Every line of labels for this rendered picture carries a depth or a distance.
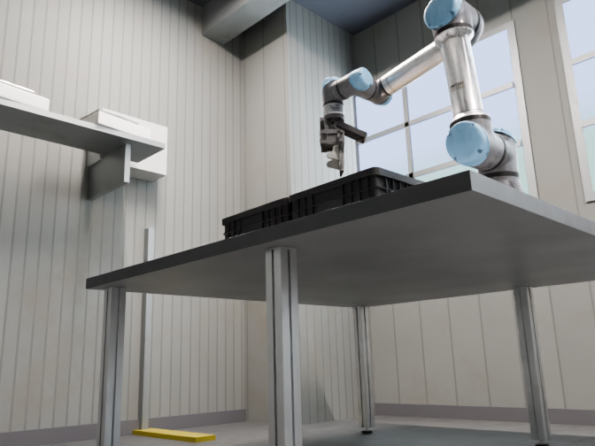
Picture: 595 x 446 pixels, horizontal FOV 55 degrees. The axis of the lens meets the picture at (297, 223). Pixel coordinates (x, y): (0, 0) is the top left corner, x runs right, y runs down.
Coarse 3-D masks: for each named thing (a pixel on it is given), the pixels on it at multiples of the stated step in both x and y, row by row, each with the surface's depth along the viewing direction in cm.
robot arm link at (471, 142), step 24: (432, 0) 170; (456, 0) 164; (432, 24) 167; (456, 24) 164; (456, 48) 164; (456, 72) 163; (456, 96) 162; (480, 96) 162; (456, 120) 160; (480, 120) 157; (456, 144) 158; (480, 144) 153; (480, 168) 163
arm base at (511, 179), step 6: (486, 174) 166; (492, 174) 165; (498, 174) 164; (504, 174) 164; (510, 174) 164; (516, 174) 165; (498, 180) 164; (504, 180) 164; (510, 180) 164; (516, 180) 165; (510, 186) 163; (516, 186) 163
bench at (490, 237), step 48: (432, 192) 109; (480, 192) 105; (240, 240) 150; (288, 240) 140; (336, 240) 142; (384, 240) 144; (432, 240) 146; (480, 240) 147; (528, 240) 149; (576, 240) 151; (96, 288) 214; (144, 288) 218; (192, 288) 222; (240, 288) 226; (288, 288) 145; (336, 288) 236; (384, 288) 241; (432, 288) 246; (480, 288) 251; (528, 288) 245; (288, 336) 142; (528, 336) 240; (288, 384) 139; (528, 384) 237; (288, 432) 136
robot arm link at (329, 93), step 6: (330, 78) 202; (336, 78) 202; (324, 84) 202; (330, 84) 200; (324, 90) 202; (330, 90) 199; (324, 96) 201; (330, 96) 199; (336, 96) 199; (324, 102) 200; (330, 102) 198; (336, 102) 198; (342, 102) 200
